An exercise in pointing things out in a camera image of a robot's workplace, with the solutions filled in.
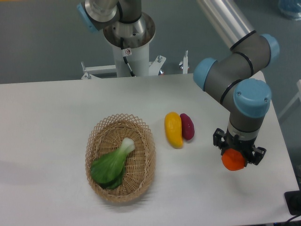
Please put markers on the white metal bracket post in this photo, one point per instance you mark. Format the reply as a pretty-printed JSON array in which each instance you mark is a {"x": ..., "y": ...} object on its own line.
[{"x": 184, "y": 65}]

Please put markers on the white frame at right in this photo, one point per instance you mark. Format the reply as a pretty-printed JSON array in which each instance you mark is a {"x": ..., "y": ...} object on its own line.
[{"x": 292, "y": 105}]

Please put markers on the purple sweet potato toy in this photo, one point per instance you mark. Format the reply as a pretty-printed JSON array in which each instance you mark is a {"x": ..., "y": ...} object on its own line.
[{"x": 188, "y": 130}]

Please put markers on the blue object top right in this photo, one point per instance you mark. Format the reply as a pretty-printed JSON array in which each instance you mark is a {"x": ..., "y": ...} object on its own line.
[{"x": 290, "y": 9}]

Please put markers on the orange toy fruit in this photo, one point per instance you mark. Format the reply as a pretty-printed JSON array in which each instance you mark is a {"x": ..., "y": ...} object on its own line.
[{"x": 233, "y": 160}]

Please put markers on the black device at edge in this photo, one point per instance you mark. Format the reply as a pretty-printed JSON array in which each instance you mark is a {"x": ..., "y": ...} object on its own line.
[{"x": 293, "y": 201}]

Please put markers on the green bok choy toy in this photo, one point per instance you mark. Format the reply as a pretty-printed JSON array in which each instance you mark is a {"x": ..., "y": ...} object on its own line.
[{"x": 109, "y": 169}]

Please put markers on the woven wicker basket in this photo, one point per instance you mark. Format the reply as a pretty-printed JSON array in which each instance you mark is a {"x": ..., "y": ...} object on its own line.
[{"x": 106, "y": 136}]

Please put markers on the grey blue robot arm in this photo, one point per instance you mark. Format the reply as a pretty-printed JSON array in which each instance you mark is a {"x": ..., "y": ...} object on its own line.
[{"x": 230, "y": 81}]

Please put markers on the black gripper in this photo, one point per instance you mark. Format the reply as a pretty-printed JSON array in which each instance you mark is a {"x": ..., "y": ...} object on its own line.
[{"x": 224, "y": 141}]

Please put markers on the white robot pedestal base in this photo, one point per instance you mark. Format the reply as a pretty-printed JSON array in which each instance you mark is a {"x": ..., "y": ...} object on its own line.
[{"x": 130, "y": 44}]

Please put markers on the yellow mango toy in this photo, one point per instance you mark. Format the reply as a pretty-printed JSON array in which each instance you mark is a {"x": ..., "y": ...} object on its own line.
[{"x": 173, "y": 130}]

